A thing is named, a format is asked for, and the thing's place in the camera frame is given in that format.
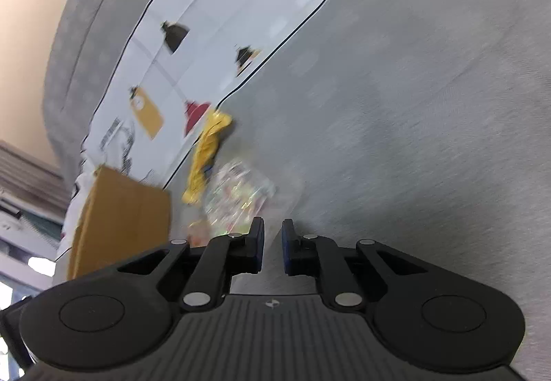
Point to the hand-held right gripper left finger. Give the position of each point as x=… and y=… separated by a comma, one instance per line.
x=257, y=247

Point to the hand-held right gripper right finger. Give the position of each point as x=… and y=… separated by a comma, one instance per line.
x=287, y=249

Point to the clear bag of candies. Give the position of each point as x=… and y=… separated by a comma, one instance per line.
x=241, y=196

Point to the yellow snack packet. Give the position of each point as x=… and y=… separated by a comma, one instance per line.
x=205, y=157

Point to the cardboard box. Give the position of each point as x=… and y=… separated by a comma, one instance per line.
x=120, y=221

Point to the white window frame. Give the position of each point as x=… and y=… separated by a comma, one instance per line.
x=26, y=234

